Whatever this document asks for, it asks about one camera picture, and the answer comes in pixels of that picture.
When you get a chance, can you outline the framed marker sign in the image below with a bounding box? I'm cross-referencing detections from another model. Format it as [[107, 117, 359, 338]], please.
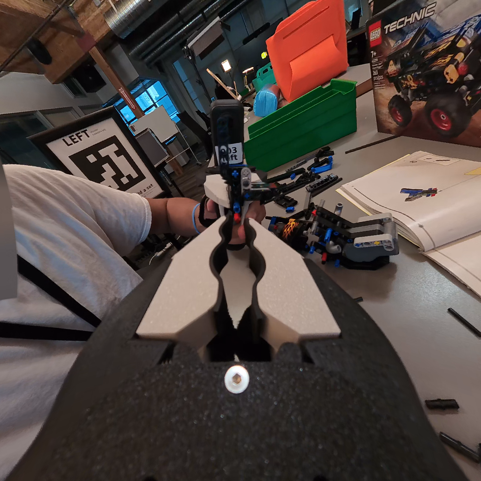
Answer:
[[28, 106, 171, 199]]

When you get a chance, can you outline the open instruction booklet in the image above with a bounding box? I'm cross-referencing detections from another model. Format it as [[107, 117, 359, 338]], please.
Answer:
[[335, 150, 481, 298]]

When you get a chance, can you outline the black shoulder strap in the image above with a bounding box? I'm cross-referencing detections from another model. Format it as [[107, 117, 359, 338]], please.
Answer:
[[0, 255, 103, 342]]

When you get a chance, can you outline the silver ventilation duct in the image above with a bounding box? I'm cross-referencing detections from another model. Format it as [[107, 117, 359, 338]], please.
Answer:
[[102, 0, 190, 39]]

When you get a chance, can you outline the lego set box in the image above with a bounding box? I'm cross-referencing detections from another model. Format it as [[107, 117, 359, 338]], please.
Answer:
[[366, 0, 481, 148]]

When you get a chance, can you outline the small black blue lego assembly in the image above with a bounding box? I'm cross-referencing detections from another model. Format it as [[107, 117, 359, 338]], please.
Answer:
[[225, 166, 279, 227]]

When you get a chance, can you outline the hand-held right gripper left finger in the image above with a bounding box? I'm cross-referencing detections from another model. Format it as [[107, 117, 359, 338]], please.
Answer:
[[136, 216, 229, 361]]

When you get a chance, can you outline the person's left hand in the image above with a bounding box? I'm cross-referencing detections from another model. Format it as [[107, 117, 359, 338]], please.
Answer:
[[207, 198, 267, 247]]

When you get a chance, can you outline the green plastic bin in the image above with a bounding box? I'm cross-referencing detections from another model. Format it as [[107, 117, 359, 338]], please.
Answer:
[[244, 78, 357, 172]]

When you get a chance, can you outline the whiteboard on stand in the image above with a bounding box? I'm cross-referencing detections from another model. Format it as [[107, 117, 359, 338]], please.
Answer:
[[129, 104, 180, 144]]

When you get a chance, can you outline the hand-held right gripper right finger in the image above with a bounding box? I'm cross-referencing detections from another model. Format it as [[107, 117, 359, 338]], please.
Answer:
[[244, 218, 341, 355]]

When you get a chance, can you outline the pile of loose lego pieces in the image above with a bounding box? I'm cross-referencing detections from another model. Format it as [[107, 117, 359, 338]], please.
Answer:
[[263, 146, 343, 212]]

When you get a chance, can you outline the black grey lego truck chassis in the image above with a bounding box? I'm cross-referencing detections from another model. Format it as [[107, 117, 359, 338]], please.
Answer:
[[268, 202, 400, 270]]

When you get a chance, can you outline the person's left forearm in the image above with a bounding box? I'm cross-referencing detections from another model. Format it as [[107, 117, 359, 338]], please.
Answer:
[[145, 195, 206, 236]]

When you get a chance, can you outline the long black lego axle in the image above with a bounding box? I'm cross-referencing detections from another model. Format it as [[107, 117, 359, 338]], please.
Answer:
[[344, 135, 401, 155]]

